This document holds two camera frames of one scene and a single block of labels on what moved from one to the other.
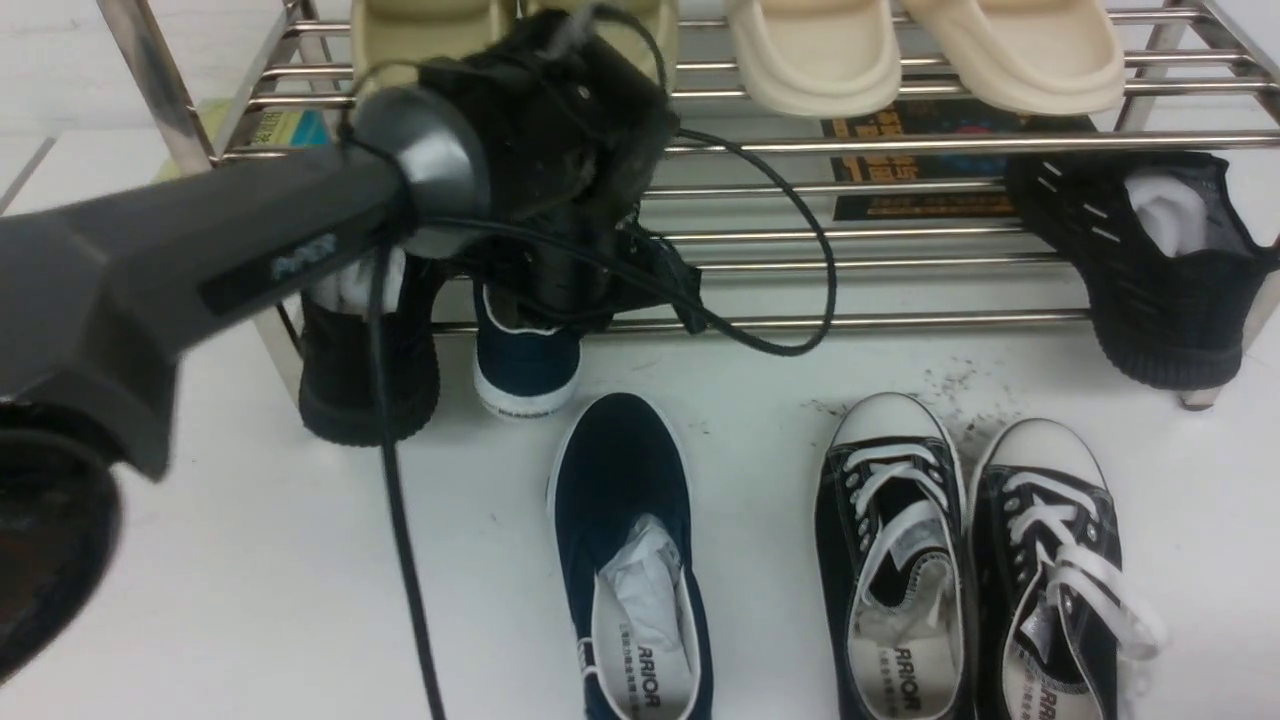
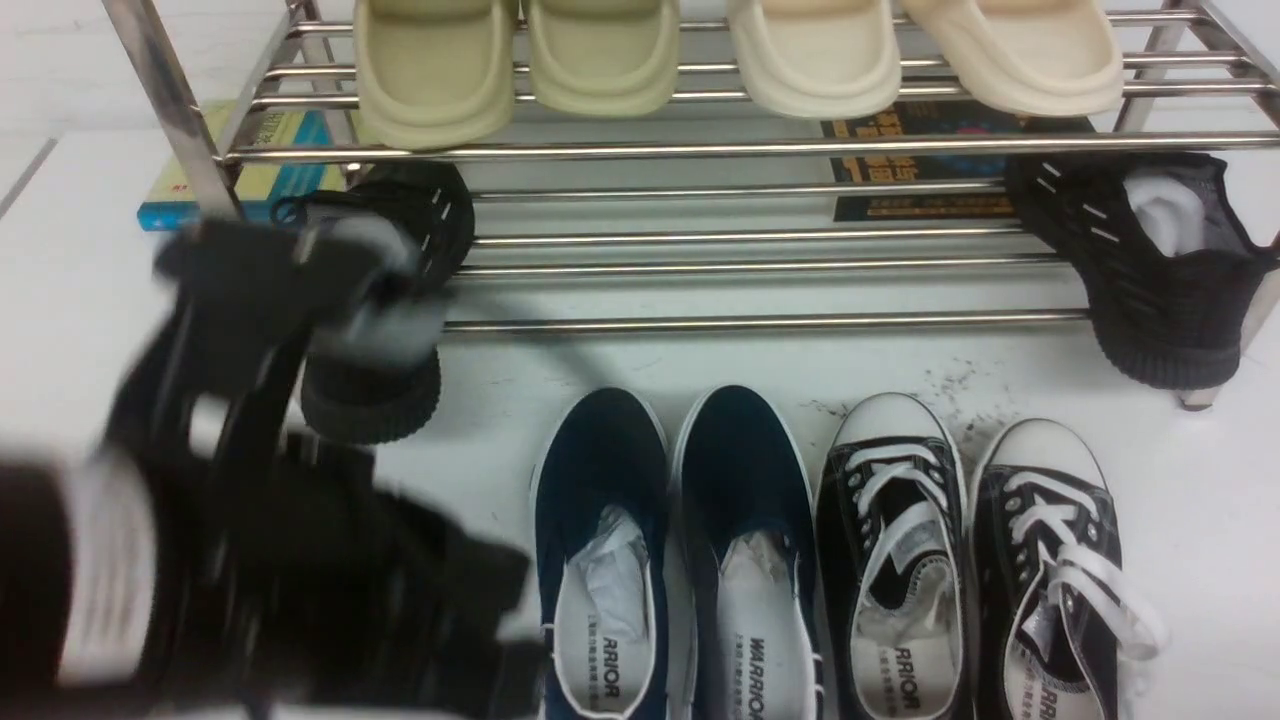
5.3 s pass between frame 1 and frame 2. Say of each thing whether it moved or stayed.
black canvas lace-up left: stayed
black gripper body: moved
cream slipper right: stayed
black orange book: stayed
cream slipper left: stayed
